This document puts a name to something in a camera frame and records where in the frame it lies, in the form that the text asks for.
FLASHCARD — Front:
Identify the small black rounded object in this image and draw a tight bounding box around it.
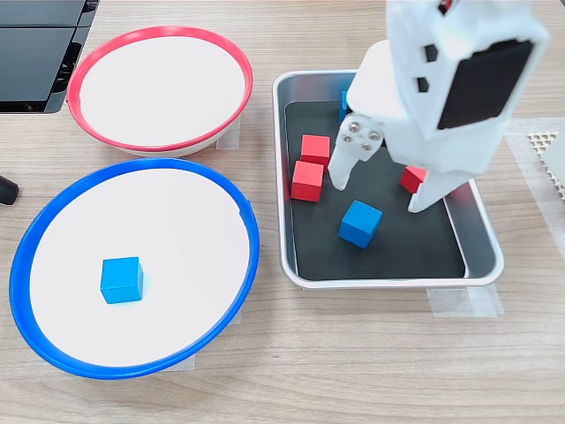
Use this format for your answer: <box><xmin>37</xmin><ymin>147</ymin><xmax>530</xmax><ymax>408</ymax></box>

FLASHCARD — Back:
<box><xmin>0</xmin><ymin>174</ymin><xmax>20</xmax><ymax>206</ymax></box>

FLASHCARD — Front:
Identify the silver metal tray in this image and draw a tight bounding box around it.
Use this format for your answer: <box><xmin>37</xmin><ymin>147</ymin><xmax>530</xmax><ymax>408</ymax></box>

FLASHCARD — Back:
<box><xmin>271</xmin><ymin>65</ymin><xmax>506</xmax><ymax>292</ymax></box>

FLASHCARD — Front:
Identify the wide translucent tape patch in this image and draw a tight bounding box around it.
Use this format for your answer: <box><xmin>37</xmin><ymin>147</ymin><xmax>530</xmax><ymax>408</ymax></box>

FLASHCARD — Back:
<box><xmin>502</xmin><ymin>117</ymin><xmax>565</xmax><ymax>257</ymax></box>

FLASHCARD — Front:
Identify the blue-rimmed white dish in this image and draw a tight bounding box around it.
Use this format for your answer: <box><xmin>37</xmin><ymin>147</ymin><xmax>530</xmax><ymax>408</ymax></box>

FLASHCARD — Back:
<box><xmin>8</xmin><ymin>157</ymin><xmax>261</xmax><ymax>381</ymax></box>

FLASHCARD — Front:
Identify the white mesh mat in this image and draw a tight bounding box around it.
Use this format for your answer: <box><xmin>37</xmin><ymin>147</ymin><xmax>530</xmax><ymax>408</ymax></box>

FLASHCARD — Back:
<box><xmin>527</xmin><ymin>130</ymin><xmax>565</xmax><ymax>200</ymax></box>

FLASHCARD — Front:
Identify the red wooden cube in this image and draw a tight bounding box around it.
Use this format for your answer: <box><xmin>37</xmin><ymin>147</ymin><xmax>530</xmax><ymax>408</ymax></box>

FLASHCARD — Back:
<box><xmin>290</xmin><ymin>160</ymin><xmax>326</xmax><ymax>204</ymax></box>
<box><xmin>400</xmin><ymin>163</ymin><xmax>428</xmax><ymax>194</ymax></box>
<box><xmin>300</xmin><ymin>134</ymin><xmax>332</xmax><ymax>169</ymax></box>

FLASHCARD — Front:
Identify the black electronic device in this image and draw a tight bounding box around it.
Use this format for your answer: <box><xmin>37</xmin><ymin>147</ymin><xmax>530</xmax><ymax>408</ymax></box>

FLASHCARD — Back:
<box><xmin>0</xmin><ymin>0</ymin><xmax>102</xmax><ymax>115</ymax></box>

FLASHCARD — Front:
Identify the blue wooden cube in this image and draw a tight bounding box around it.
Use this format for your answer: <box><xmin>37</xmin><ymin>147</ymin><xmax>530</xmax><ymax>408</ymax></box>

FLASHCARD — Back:
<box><xmin>337</xmin><ymin>200</ymin><xmax>384</xmax><ymax>251</ymax></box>
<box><xmin>99</xmin><ymin>256</ymin><xmax>145</xmax><ymax>305</ymax></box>
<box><xmin>339</xmin><ymin>89</ymin><xmax>355</xmax><ymax>124</ymax></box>

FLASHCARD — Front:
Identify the red-rimmed white dish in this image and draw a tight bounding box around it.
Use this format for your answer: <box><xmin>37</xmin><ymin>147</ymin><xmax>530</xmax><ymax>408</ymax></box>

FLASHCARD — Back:
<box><xmin>66</xmin><ymin>25</ymin><xmax>255</xmax><ymax>158</ymax></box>

